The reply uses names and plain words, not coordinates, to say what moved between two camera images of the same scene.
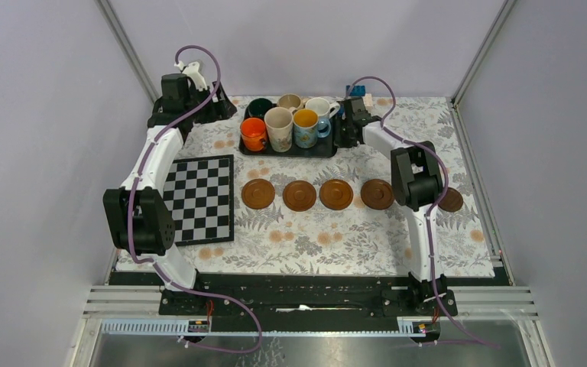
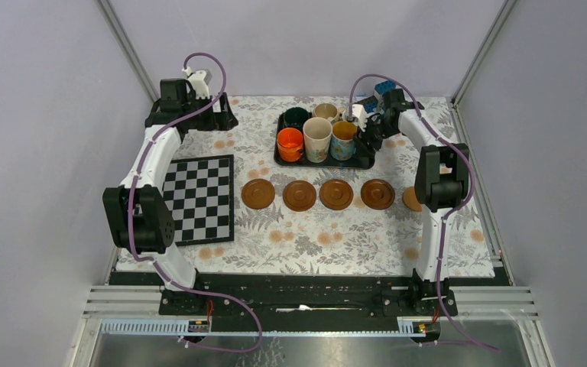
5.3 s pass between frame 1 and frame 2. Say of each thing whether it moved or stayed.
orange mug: moved
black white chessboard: stayed
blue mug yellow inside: moved
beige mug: moved
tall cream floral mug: moved
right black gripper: moved
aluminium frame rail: stayed
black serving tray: moved
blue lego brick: moved
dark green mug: moved
